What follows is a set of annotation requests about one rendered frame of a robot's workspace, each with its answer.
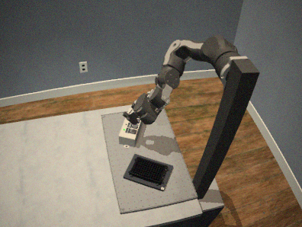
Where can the cream button panel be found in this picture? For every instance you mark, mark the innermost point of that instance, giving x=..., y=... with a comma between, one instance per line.
x=129, y=133

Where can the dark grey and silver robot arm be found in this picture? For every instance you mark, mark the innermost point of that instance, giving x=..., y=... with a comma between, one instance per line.
x=177, y=56

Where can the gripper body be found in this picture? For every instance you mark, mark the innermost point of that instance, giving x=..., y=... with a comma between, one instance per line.
x=148, y=112

